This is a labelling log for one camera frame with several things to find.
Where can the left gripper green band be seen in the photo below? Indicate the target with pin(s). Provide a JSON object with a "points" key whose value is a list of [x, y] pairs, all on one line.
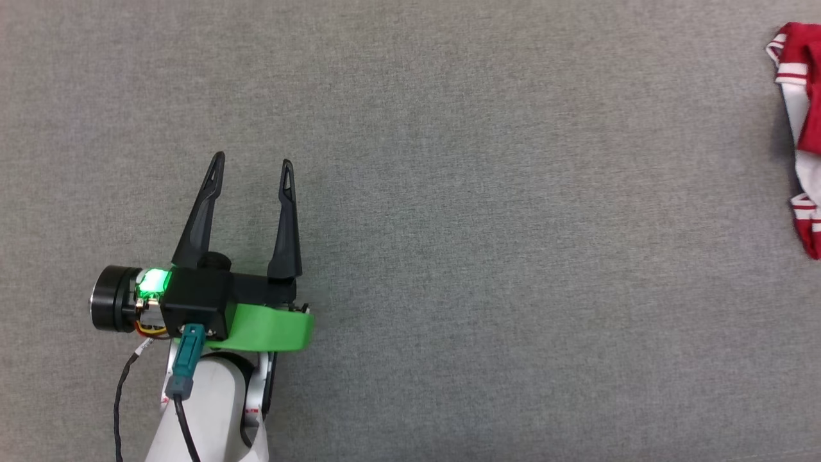
{"points": [[269, 327]]}

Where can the red Bulls basketball jersey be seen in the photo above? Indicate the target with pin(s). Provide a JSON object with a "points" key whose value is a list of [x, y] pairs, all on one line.
{"points": [[807, 128]]}

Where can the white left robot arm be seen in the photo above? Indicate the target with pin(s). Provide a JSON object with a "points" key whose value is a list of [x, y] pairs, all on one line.
{"points": [[215, 410]]}

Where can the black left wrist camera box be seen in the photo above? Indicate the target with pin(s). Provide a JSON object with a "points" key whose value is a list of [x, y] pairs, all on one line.
{"points": [[195, 298]]}

